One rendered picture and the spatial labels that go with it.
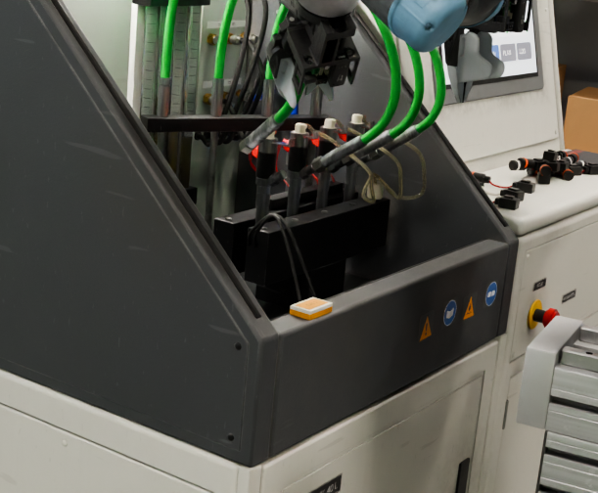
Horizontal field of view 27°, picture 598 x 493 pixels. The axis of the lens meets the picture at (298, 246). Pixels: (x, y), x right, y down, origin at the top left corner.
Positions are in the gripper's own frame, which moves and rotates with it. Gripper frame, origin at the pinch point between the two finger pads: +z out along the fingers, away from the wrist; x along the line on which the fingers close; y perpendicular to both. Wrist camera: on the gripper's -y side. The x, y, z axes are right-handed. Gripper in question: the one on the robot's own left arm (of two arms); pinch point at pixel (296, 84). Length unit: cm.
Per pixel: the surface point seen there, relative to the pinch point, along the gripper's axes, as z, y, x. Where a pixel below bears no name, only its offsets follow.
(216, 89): 28.6, -20.7, -1.5
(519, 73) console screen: 62, -33, 68
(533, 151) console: 75, -22, 71
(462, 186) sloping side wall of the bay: 34.8, 2.0, 32.9
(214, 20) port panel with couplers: 35, -39, 4
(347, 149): 20.3, -0.8, 11.4
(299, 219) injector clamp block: 30.0, 3.7, 4.0
